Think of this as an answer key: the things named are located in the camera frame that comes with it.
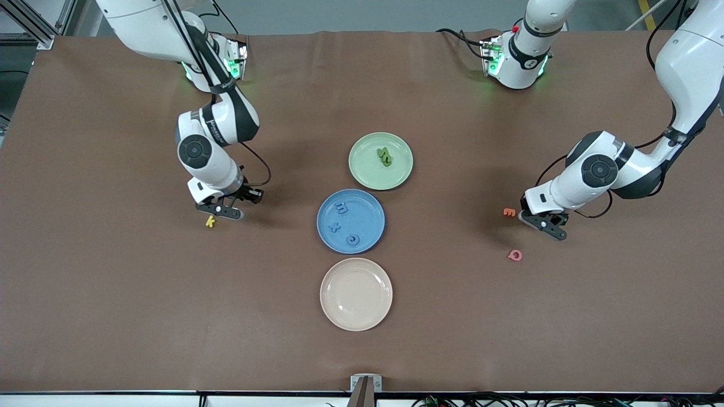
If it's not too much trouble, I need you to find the green round plate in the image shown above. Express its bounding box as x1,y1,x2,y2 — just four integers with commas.
348,132,414,191

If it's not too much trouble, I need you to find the blue round plate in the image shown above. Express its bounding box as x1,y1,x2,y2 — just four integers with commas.
316,189,386,255

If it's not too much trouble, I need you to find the silver connector box green light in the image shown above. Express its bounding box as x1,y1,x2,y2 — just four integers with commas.
225,37,249,81
480,37,504,77

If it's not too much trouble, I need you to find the beige round plate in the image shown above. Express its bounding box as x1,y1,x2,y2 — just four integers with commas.
320,258,394,332

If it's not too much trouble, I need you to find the brown table cover sheet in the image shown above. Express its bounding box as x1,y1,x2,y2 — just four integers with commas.
0,29,724,395

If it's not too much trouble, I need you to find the black camera cable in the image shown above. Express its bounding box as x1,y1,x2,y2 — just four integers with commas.
533,0,708,220
164,0,272,187

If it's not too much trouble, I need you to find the black base cable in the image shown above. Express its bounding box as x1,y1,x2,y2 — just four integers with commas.
436,27,487,60

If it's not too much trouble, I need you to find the black cable bundle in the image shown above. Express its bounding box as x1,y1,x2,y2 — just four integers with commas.
413,390,724,407

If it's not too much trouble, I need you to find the aluminium frame profile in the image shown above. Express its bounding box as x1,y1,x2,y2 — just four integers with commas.
0,0,77,50

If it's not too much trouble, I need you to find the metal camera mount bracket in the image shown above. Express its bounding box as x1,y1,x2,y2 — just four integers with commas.
350,374,383,407

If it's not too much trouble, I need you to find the white table edge rail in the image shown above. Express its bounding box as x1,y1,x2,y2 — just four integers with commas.
0,390,724,407

